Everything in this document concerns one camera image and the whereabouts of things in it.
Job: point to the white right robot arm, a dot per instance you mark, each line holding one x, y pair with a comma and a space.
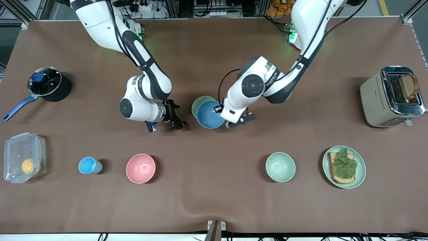
147, 67

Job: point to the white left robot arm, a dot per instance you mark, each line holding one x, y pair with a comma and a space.
254, 85

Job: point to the clear plastic container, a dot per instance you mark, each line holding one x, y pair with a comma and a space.
16, 147

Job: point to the orange snack pile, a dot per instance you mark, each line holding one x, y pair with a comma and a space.
279, 8

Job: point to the metal table bracket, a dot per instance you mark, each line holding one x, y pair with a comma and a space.
216, 227

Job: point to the glass lid blue knob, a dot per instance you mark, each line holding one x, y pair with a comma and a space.
45, 82

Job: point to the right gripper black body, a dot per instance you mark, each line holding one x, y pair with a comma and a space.
172, 114

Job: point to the blue bowl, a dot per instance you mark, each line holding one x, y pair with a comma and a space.
209, 115

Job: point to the beige chrome toaster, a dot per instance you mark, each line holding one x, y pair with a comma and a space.
372, 97

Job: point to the brown bread slice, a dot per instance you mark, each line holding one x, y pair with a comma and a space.
408, 87

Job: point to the blue cup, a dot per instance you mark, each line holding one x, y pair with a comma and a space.
87, 165

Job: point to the pale green bowl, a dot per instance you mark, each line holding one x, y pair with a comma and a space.
198, 103
280, 166

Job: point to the green lettuce leaf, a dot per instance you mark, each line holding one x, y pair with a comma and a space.
345, 165

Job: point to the pale green plate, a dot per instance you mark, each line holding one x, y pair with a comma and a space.
361, 174

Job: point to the toasted bread slice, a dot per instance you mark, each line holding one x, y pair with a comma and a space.
334, 177

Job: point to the white power strip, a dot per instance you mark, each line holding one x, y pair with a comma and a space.
145, 6
219, 13

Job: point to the pink bowl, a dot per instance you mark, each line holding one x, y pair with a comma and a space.
140, 168

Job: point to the yellow round fruit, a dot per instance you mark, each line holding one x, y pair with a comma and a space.
29, 166

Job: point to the aluminium frame profile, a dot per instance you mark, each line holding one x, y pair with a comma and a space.
409, 16
15, 10

